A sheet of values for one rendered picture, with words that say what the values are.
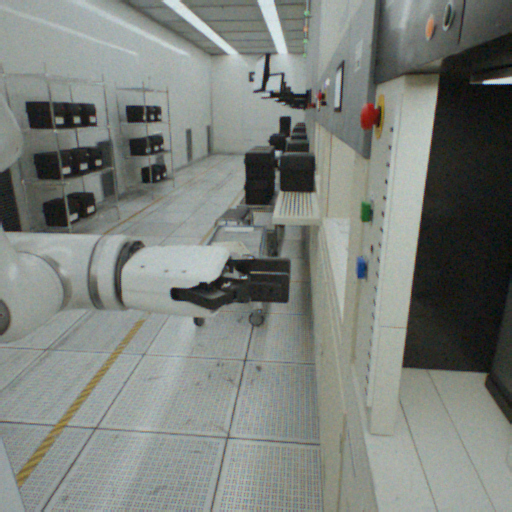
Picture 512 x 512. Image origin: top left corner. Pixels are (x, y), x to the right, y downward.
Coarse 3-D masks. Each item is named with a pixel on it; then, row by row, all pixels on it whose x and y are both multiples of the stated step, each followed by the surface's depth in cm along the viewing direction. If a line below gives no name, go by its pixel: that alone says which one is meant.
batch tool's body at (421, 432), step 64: (384, 0) 62; (448, 0) 34; (384, 64) 60; (448, 64) 40; (384, 128) 61; (448, 128) 69; (384, 192) 56; (448, 192) 72; (384, 256) 58; (448, 256) 76; (384, 320) 60; (448, 320) 80; (384, 384) 64; (448, 384) 79; (384, 448) 64; (448, 448) 64
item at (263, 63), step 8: (264, 56) 323; (256, 64) 356; (264, 64) 322; (256, 72) 352; (264, 72) 323; (256, 80) 349; (264, 80) 324; (256, 88) 347; (264, 88) 326; (272, 96) 345; (280, 96) 342; (288, 96) 339; (296, 96) 340; (304, 96) 344
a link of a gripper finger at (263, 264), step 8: (256, 256) 47; (240, 264) 49; (248, 264) 47; (256, 264) 47; (264, 264) 47; (272, 264) 47; (280, 264) 47; (288, 264) 46; (248, 272) 48; (288, 272) 47
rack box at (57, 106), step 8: (32, 104) 411; (40, 104) 411; (48, 104) 411; (56, 104) 423; (32, 112) 413; (40, 112) 413; (48, 112) 412; (56, 112) 421; (64, 112) 437; (32, 120) 416; (40, 120) 416; (48, 120) 416; (56, 120) 423; (64, 120) 439; (32, 128) 419; (40, 128) 419; (48, 128) 418; (56, 128) 424
